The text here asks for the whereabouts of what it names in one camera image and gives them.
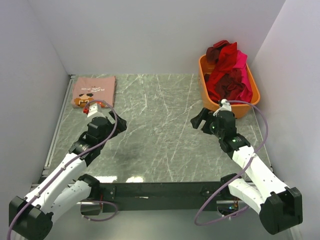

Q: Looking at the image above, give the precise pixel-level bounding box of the bright red t shirt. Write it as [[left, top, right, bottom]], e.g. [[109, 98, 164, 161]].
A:
[[206, 42, 238, 94]]

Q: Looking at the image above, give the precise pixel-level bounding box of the aluminium frame rail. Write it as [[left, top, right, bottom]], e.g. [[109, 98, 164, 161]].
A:
[[30, 74, 78, 191]]

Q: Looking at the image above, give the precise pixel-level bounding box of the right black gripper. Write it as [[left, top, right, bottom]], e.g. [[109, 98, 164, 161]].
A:
[[190, 107, 224, 139]]

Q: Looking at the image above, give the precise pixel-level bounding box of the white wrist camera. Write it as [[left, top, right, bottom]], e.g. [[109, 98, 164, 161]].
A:
[[83, 103, 104, 119], [213, 99, 232, 117]]

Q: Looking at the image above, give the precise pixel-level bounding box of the black base beam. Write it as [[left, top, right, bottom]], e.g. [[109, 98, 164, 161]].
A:
[[96, 181, 223, 211]]

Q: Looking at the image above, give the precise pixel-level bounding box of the dark maroon t shirt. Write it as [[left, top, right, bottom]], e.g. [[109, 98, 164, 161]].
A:
[[206, 40, 230, 64]]

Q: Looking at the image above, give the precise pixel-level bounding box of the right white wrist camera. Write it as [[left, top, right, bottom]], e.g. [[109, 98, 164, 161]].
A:
[[213, 99, 232, 117]]

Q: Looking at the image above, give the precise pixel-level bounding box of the pink t shirt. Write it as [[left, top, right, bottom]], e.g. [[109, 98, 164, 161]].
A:
[[70, 76, 117, 108]]

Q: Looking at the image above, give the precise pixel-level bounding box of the orange plastic basket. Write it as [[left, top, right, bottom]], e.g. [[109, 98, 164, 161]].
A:
[[197, 54, 261, 119]]

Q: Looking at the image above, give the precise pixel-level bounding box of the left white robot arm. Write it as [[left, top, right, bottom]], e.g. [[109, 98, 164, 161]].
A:
[[6, 115, 127, 240]]

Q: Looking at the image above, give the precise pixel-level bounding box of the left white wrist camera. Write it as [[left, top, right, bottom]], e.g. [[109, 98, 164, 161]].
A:
[[83, 103, 104, 119]]

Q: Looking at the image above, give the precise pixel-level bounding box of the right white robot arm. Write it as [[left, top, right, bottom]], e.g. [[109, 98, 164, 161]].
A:
[[190, 108, 303, 235]]

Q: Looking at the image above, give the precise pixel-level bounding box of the magenta t shirt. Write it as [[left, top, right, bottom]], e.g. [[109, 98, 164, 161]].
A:
[[233, 50, 253, 103]]

